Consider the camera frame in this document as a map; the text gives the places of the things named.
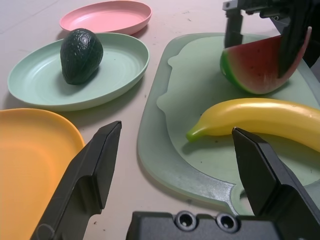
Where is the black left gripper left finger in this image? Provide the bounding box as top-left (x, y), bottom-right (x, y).
top-left (29, 120), bottom-right (123, 240)

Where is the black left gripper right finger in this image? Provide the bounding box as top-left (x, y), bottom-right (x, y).
top-left (231, 126), bottom-right (320, 226)

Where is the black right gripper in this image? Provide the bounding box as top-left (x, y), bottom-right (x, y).
top-left (222, 0), bottom-right (320, 78)

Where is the red toy watermelon slice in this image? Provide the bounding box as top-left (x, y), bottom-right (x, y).
top-left (219, 26), bottom-right (313, 95)

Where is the yellow toy banana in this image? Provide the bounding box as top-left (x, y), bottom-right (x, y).
top-left (186, 97), bottom-right (320, 153)

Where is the dark green toy avocado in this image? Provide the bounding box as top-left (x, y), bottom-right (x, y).
top-left (59, 28), bottom-right (104, 86)

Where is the yellow plastic plate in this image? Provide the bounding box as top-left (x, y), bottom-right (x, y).
top-left (0, 107), bottom-right (86, 240)

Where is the green silicone cutting board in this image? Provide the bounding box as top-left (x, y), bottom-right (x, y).
top-left (136, 32), bottom-right (320, 217)

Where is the light green plastic plate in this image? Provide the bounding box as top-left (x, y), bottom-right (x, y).
top-left (7, 32), bottom-right (150, 112)

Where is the pink plastic plate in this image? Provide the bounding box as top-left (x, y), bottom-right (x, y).
top-left (59, 0), bottom-right (153, 36)

